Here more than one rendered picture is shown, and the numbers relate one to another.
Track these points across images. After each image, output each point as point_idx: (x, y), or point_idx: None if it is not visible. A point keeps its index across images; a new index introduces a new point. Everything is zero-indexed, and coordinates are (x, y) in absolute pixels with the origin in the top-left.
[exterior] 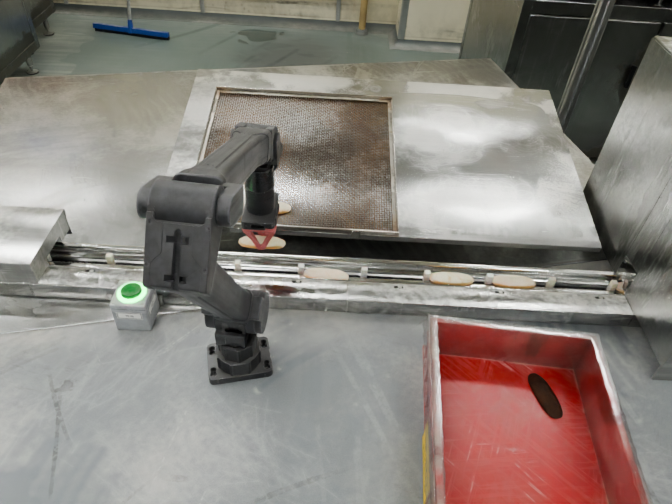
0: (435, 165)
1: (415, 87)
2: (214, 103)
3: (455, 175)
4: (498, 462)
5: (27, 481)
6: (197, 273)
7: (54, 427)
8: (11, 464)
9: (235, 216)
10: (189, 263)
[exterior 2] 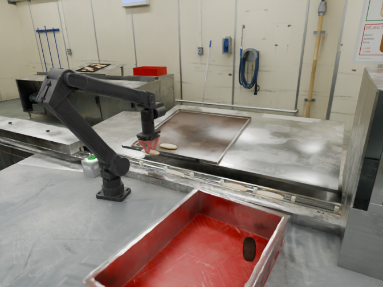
0: (256, 142)
1: (267, 115)
2: (174, 114)
3: (264, 147)
4: (192, 266)
5: (9, 206)
6: (49, 96)
7: (34, 195)
8: (11, 200)
9: (74, 83)
10: (48, 93)
